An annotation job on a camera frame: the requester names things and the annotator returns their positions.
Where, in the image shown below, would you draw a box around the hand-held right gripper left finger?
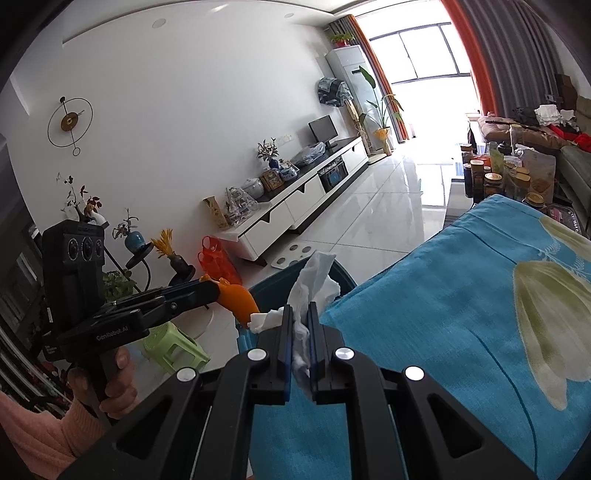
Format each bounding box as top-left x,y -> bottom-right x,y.
58,305 -> 295,480

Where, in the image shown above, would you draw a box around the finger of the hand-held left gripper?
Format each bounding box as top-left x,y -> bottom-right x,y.
139,281 -> 218,297
139,288 -> 222,324

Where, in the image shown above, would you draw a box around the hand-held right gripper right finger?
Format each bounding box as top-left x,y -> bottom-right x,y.
308,302 -> 539,480

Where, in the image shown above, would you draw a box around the white tissue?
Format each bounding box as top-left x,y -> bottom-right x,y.
286,251 -> 342,400

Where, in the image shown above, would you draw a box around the person's left forearm pink sleeve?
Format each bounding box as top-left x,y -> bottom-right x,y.
0,392 -> 112,480

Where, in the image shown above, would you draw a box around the person's left hand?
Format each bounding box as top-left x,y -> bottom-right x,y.
68,346 -> 136,423

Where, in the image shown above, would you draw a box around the white crumpled paper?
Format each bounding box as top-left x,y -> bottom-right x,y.
249,310 -> 283,334

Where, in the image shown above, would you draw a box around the black metal plant stand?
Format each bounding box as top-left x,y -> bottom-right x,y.
104,240 -> 195,303

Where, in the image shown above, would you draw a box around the yellow flowers in dark vase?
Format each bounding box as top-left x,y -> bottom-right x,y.
150,228 -> 195,281

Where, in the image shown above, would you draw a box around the green plastic stool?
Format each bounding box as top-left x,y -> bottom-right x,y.
142,322 -> 211,373

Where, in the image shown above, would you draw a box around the plant in round blue vase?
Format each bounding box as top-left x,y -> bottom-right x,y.
113,209 -> 149,252

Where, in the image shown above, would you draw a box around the red leaf plant white vase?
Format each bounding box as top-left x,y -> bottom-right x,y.
58,173 -> 110,228

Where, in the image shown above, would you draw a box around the yellow patterned vase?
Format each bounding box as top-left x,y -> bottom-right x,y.
203,196 -> 230,230

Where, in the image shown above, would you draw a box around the white dotted floor mat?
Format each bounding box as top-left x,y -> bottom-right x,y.
271,244 -> 315,269

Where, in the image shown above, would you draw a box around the glass ship ornament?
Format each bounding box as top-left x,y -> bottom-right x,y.
225,186 -> 259,227

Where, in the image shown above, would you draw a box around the blue floral printed blanket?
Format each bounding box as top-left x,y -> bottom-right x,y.
249,194 -> 591,480

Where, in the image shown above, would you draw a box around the white and black tv cabinet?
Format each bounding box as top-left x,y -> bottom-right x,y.
215,136 -> 370,267

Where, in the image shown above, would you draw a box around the small plant in blue vase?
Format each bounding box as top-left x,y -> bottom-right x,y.
257,138 -> 281,171

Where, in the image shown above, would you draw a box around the clear plastic bag with items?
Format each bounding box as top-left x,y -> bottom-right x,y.
293,142 -> 325,167

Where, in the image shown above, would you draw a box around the black monitor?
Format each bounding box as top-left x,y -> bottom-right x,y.
308,116 -> 338,149

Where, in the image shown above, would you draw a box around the tall plant yellow wrapped pot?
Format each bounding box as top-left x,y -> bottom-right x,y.
359,66 -> 405,156

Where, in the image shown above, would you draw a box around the group of jars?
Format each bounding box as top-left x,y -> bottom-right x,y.
461,141 -> 559,209

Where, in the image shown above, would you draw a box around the covered standing fan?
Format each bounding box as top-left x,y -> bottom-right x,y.
318,77 -> 370,154

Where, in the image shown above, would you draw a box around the white standing air conditioner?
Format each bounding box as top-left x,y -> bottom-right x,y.
324,45 -> 387,156

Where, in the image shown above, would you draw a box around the brown paper bag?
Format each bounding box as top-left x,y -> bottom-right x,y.
526,150 -> 557,195

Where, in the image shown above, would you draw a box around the grey and orange curtain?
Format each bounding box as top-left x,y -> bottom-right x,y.
325,14 -> 410,144
441,0 -> 566,117

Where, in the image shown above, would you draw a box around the brown ottoman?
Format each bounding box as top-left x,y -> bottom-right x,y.
477,115 -> 568,149

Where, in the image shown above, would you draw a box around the green brown sofa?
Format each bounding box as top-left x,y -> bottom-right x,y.
556,95 -> 591,205

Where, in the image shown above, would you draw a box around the window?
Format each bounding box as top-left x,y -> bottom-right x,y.
369,21 -> 475,87

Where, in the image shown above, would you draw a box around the red cloth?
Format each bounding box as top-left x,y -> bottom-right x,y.
551,124 -> 591,151

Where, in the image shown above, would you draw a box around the white clothes pile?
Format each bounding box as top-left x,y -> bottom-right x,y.
534,104 -> 575,125

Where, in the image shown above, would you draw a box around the brown wooden boxes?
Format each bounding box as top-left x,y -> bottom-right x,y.
554,74 -> 578,100

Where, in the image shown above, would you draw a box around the round wall clock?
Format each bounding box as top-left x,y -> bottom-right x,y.
47,96 -> 94,156

